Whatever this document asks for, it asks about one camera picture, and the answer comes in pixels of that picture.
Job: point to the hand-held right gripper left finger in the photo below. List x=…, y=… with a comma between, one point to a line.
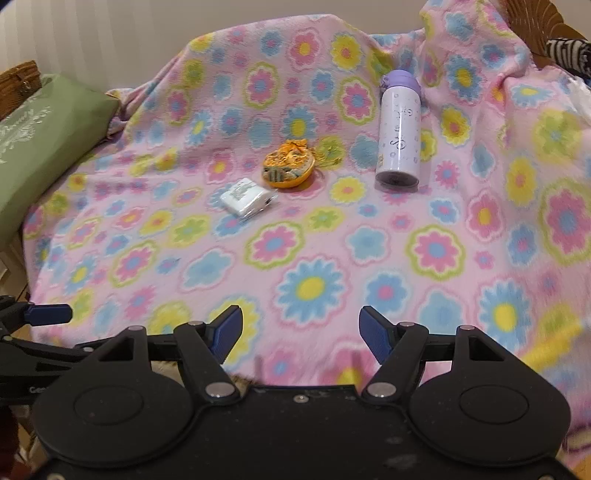
x=228, y=330

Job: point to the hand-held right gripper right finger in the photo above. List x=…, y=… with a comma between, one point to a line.
x=374, y=332

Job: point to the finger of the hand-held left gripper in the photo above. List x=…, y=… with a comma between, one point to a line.
x=48, y=314
x=46, y=353

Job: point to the wooden cabinet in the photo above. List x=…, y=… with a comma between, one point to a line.
x=11, y=267

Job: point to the pink floral fleece blanket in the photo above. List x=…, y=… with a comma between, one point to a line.
x=323, y=258

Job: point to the white tissue packet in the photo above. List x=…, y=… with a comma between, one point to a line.
x=244, y=198

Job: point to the green printed pillow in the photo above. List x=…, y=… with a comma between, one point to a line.
x=46, y=147

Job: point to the white bottle with purple cap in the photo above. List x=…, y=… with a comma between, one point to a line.
x=399, y=134

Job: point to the brown wicker chest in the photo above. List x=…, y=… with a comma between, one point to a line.
x=18, y=85

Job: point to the zebra striped cloth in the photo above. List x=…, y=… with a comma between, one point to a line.
x=570, y=55

